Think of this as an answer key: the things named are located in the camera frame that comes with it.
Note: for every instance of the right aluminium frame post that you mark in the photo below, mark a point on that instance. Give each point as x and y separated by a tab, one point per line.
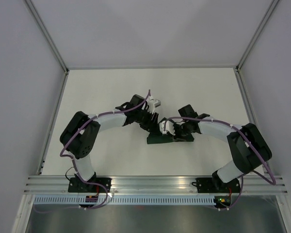
259	30

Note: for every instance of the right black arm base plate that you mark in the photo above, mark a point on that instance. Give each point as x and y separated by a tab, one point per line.
207	185

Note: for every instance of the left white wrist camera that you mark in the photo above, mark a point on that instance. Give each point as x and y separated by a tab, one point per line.
153	104

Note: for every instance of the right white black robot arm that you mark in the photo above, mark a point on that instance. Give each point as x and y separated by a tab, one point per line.
249	150

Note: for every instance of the white slotted cable duct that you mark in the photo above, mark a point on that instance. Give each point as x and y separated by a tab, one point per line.
127	200

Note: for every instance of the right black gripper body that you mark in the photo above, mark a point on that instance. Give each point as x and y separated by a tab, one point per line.
182	129

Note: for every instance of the left aluminium frame post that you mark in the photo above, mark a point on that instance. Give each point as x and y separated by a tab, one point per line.
45	33

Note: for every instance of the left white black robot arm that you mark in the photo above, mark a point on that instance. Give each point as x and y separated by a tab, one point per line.
79	136

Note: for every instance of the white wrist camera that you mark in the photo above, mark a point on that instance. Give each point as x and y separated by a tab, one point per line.
167	127
153	104

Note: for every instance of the aluminium mounting rail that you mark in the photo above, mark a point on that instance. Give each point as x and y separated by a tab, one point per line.
152	185

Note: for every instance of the aluminium frame post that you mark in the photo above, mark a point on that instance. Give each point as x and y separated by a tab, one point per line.
45	33
259	30

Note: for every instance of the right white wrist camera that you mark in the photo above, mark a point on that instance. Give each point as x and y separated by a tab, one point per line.
167	127

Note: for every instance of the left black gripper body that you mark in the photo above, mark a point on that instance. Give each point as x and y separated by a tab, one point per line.
144	119

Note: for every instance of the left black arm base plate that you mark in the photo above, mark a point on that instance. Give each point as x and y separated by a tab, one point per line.
77	186

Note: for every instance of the dark green cloth napkin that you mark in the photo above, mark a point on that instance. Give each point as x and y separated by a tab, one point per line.
159	138

